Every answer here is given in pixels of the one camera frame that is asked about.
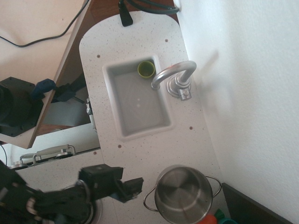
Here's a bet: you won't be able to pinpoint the silver toy faucet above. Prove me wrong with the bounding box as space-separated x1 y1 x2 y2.
151 61 197 101

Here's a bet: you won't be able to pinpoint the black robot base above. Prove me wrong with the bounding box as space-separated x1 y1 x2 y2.
0 77 43 137

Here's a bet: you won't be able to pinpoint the blue clamp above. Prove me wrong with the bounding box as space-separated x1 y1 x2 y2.
30 78 56 100

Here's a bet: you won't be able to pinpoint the black board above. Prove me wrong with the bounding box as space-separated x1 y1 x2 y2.
222 183 293 224

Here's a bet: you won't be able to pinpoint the grey plastic sink basin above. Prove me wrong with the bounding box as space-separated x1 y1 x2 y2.
102 54 175 141

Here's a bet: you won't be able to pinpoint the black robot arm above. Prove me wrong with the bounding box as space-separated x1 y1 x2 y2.
0 162 143 224

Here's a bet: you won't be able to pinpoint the grey oven door handle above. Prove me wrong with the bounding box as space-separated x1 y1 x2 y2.
20 144 76 164

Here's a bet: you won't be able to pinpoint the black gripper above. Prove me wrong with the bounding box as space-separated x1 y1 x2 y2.
76 164 144 203

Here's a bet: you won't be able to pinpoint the black thin cable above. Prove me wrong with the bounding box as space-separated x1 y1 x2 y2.
0 0 87 49

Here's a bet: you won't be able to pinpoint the green plastic cup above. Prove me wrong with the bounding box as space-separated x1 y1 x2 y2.
137 61 156 79

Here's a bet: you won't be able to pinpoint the dark green hose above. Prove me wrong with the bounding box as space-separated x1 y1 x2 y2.
136 0 181 15

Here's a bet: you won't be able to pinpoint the stainless steel pot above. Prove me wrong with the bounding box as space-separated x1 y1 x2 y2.
143 165 222 224

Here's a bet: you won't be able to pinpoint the teal plastic cup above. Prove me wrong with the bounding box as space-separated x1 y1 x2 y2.
218 218 237 224

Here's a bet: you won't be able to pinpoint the orange toy carrot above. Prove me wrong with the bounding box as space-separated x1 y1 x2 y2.
199 214 218 224

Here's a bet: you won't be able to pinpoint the spiral stove burner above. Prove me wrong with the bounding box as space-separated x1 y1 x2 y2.
88 199 103 224

